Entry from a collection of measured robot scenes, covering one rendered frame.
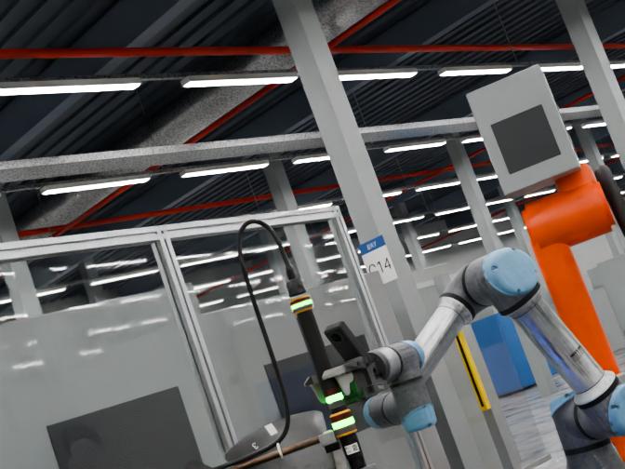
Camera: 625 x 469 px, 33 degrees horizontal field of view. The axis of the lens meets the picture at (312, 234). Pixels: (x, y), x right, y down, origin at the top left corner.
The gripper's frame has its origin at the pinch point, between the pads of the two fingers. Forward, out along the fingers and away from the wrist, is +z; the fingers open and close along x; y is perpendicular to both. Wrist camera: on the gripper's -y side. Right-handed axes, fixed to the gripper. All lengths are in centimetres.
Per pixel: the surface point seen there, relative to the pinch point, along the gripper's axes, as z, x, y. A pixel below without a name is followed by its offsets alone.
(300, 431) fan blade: -6.6, 13.6, 9.2
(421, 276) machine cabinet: -813, 450, -79
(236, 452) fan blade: 2.8, 23.8, 8.9
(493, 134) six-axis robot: -375, 116, -100
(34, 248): -2, 71, -53
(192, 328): -45, 70, -25
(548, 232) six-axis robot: -387, 112, -39
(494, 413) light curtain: -528, 264, 59
